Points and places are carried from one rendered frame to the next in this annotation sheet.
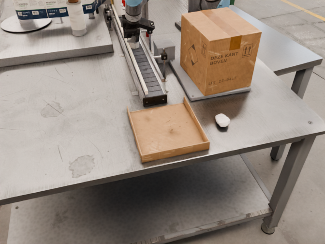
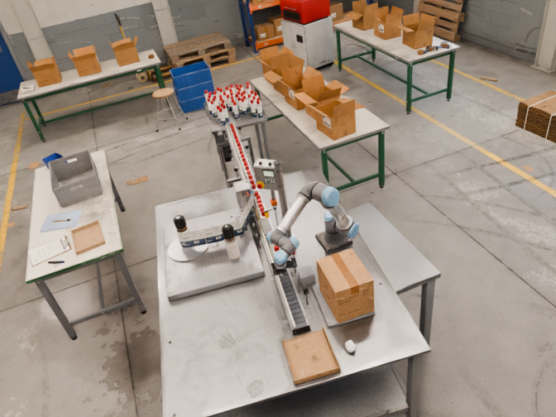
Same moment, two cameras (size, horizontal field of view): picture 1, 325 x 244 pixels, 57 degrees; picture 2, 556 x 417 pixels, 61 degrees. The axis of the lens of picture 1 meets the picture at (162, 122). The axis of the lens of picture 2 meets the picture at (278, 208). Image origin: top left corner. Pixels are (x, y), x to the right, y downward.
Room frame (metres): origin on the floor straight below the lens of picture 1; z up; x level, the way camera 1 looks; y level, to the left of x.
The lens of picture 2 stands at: (-0.72, -0.16, 3.11)
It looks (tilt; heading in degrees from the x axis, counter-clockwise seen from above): 36 degrees down; 7
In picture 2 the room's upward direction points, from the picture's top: 10 degrees counter-clockwise
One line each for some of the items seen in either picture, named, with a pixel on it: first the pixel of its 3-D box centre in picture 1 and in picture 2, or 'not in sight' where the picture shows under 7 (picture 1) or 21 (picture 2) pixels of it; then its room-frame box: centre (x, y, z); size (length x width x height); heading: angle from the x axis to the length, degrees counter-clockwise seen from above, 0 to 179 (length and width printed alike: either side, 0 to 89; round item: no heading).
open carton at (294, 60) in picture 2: not in sight; (284, 76); (4.86, 0.14, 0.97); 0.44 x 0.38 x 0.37; 117
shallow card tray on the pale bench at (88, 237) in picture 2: not in sight; (88, 237); (2.23, 1.79, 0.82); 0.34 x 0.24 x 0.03; 28
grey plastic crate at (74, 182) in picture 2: not in sight; (75, 177); (3.06, 2.18, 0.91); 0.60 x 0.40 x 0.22; 26
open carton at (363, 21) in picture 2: not in sight; (365, 14); (7.03, -1.13, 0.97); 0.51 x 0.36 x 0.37; 116
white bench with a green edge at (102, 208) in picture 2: not in sight; (88, 235); (2.79, 2.16, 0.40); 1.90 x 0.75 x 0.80; 22
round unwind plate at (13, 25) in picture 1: (26, 22); (188, 246); (1.90, 0.86, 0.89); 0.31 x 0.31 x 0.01
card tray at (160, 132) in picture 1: (165, 126); (309, 353); (0.91, -0.01, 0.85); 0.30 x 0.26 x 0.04; 14
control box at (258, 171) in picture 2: not in sight; (268, 174); (2.00, 0.18, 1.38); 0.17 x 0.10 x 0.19; 69
